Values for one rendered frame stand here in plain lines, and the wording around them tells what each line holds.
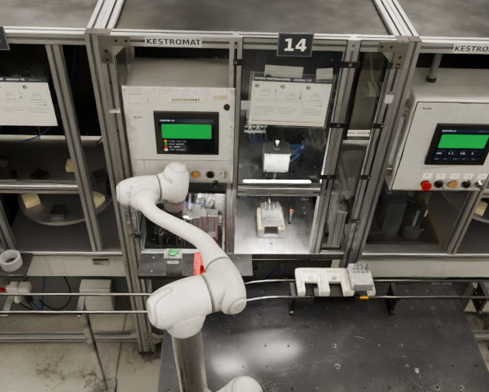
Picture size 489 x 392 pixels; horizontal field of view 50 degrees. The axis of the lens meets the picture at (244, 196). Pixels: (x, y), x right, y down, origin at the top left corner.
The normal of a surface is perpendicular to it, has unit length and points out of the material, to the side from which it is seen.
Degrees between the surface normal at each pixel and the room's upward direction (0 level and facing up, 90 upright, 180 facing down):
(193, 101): 90
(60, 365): 0
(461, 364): 0
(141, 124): 90
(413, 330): 0
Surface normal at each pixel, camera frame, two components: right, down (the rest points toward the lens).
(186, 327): 0.38, 0.55
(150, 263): 0.04, -0.74
